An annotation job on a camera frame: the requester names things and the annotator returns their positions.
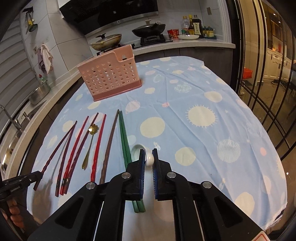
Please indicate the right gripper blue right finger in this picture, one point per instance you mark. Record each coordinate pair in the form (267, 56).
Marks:
(155, 172)

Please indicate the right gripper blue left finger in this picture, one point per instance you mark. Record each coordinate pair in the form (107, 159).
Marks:
(142, 171)

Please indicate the white ceramic spoon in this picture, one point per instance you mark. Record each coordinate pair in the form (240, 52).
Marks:
(135, 152)

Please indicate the brown chopstick gold band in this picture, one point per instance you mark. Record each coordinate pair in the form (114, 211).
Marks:
(108, 149)

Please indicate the green chopstick with gold band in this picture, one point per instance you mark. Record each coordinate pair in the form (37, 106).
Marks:
(138, 206)

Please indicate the bright red chopstick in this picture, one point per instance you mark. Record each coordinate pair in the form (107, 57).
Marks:
(96, 154)

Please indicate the red chopstick black band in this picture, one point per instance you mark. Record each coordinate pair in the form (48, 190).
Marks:
(71, 157)

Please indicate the gold flower spoon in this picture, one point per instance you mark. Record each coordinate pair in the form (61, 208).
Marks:
(93, 129)

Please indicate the dark red twisted chopstick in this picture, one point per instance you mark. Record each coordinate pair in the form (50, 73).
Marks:
(76, 156)

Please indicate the steel kitchen sink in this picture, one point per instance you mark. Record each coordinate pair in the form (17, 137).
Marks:
(8, 150)

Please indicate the left human hand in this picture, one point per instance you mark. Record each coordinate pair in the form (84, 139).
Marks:
(14, 213)

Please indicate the blue dotted tablecloth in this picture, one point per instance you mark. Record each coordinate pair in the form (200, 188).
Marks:
(198, 124)

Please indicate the steel sink faucet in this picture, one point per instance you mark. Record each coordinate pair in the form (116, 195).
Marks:
(15, 122)

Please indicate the pink perforated utensil holder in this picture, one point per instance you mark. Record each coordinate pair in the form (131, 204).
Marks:
(111, 73)

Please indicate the steel pot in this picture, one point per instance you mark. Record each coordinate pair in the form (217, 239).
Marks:
(39, 93)

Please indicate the green dish soap bottle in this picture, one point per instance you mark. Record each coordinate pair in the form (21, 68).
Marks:
(42, 79)

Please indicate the black gas stove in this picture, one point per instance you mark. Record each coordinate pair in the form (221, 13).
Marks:
(152, 40)

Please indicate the beige wok with lid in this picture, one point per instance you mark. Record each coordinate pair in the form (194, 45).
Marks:
(105, 42)

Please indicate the purple hanging cloth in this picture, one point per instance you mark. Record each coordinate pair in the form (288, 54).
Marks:
(41, 62)

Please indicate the white plate with food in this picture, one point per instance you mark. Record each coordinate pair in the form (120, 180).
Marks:
(188, 37)

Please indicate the red instant noodle cup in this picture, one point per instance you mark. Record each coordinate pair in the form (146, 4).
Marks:
(173, 33)

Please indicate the black wok with lid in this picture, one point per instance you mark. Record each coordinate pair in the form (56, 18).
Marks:
(149, 29)

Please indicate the yellow cap sauce bottle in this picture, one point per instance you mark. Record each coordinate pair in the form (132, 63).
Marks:
(191, 26)

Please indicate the green condiment jar set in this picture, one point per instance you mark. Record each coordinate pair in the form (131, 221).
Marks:
(208, 32)

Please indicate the clear oil bottle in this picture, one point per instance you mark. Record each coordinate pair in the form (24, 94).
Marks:
(185, 26)

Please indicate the dark soy sauce bottle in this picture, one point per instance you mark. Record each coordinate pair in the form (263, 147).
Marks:
(197, 24)

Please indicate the black range hood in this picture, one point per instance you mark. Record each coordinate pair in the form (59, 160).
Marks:
(88, 16)

